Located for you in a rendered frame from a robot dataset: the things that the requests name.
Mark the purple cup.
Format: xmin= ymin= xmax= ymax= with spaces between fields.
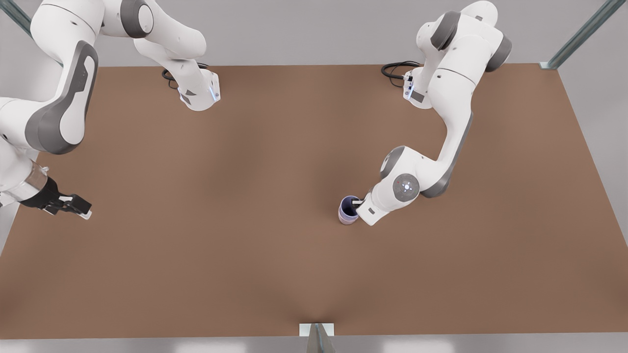
xmin=338 ymin=196 xmax=364 ymax=226

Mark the black cable loop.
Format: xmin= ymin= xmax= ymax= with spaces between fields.
xmin=381 ymin=61 xmax=423 ymax=88
xmin=161 ymin=62 xmax=210 ymax=90

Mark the silver frame post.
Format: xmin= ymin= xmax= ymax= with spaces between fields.
xmin=539 ymin=0 xmax=628 ymax=70
xmin=299 ymin=323 xmax=336 ymax=353
xmin=0 ymin=0 xmax=65 ymax=66

